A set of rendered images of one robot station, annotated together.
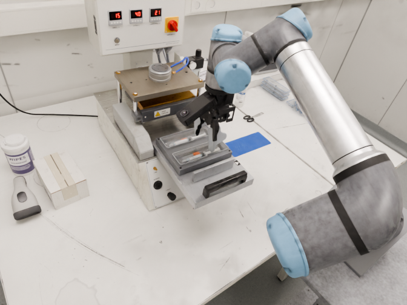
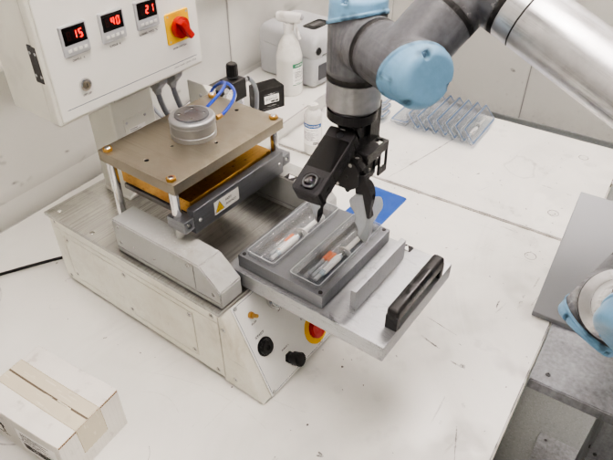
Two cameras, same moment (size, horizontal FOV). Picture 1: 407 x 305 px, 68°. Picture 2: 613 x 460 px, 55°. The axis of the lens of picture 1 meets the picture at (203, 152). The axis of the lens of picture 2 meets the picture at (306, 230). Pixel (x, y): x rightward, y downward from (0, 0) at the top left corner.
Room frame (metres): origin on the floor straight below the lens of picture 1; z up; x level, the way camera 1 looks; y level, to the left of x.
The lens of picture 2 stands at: (0.04, 0.24, 1.61)
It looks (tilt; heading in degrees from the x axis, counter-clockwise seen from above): 38 degrees down; 345
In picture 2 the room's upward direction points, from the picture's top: straight up
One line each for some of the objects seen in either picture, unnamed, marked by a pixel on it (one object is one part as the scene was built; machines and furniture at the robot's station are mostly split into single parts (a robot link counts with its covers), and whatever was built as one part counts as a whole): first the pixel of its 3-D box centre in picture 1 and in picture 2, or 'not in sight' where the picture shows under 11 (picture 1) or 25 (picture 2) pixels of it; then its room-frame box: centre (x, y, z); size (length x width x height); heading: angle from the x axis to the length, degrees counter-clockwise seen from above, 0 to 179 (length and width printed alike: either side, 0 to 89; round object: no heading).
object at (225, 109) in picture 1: (217, 102); (353, 142); (0.74, -0.02, 1.18); 0.09 x 0.08 x 0.12; 128
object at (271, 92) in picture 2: not in sight; (266, 95); (1.65, -0.07, 0.83); 0.09 x 0.06 x 0.07; 108
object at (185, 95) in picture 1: (161, 87); (200, 153); (0.97, 0.19, 1.07); 0.22 x 0.17 x 0.10; 129
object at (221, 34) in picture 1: (224, 50); (358, 36); (0.74, -0.01, 1.34); 0.09 x 0.08 x 0.11; 11
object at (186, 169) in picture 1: (193, 147); (316, 246); (0.76, 0.03, 0.98); 0.20 x 0.17 x 0.03; 129
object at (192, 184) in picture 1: (200, 159); (339, 264); (0.72, 0.01, 0.97); 0.30 x 0.22 x 0.08; 39
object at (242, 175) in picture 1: (225, 183); (416, 290); (0.61, -0.08, 0.99); 0.15 x 0.02 x 0.04; 129
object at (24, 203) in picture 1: (20, 193); not in sight; (0.60, 0.59, 0.79); 0.20 x 0.08 x 0.08; 42
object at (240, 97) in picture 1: (241, 94); (313, 128); (1.44, -0.15, 0.82); 0.05 x 0.05 x 0.14
